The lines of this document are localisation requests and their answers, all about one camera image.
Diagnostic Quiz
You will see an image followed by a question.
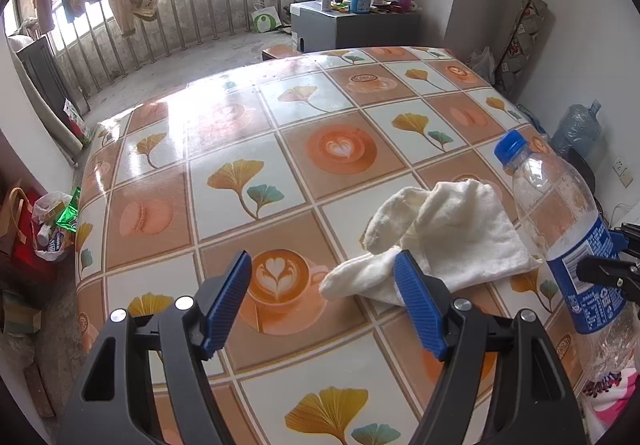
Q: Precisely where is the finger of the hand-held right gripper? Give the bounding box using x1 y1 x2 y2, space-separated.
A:
575 255 640 298
606 222 640 258

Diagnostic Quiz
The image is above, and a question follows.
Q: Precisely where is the shiny green packet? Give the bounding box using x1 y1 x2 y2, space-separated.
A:
55 188 82 233

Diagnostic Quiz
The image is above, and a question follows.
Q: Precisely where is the brown paper bag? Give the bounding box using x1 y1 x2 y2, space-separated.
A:
0 185 31 256

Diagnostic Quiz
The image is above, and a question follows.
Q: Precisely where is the grey cabinet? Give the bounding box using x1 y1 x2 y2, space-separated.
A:
290 0 421 53

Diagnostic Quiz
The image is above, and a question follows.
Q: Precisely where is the green cardboard box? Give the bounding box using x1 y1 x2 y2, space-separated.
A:
0 290 43 336

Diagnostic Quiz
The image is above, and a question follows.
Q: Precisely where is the red green snack packet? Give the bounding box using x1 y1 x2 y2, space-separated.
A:
62 98 93 148

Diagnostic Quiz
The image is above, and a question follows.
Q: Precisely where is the large blue water jug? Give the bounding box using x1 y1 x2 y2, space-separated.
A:
550 100 603 161

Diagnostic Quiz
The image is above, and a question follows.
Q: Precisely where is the printed tablecloth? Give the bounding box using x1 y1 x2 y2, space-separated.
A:
75 45 608 445

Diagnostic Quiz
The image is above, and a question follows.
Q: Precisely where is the white green shopping bag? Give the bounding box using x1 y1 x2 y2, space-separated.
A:
250 1 283 33

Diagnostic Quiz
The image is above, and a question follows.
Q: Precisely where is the clear plastic bottle blue label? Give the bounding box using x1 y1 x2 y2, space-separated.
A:
494 129 640 383

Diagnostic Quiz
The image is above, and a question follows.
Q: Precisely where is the plastic bag of rubbish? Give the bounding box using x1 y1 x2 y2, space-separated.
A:
31 191 78 262

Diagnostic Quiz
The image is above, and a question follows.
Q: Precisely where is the dark board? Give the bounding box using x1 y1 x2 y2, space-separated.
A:
15 35 91 113

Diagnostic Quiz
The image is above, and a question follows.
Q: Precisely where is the person's pink fluffy clothing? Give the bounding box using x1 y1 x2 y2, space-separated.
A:
580 360 640 445

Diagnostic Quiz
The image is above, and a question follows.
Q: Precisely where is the brown stool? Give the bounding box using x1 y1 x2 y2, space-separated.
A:
261 45 306 62

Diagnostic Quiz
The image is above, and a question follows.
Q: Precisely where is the white plastic bag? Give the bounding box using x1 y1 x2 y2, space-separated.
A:
467 46 497 85

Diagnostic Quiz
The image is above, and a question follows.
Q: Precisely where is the dark grey rice cooker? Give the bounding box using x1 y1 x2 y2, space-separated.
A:
567 148 598 206

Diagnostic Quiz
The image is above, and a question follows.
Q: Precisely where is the white towel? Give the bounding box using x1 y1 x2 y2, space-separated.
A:
319 179 542 306

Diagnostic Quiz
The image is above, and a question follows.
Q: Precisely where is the rolled patterned mat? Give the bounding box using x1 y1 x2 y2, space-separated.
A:
492 0 556 96

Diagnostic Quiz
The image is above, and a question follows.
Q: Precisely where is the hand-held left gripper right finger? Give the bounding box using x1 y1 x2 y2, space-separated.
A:
394 250 586 445

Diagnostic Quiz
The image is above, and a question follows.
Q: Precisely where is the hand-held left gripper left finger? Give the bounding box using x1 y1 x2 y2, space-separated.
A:
65 251 252 445

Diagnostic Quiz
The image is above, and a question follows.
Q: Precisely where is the red bag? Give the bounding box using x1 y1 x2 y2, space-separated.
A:
12 192 56 281

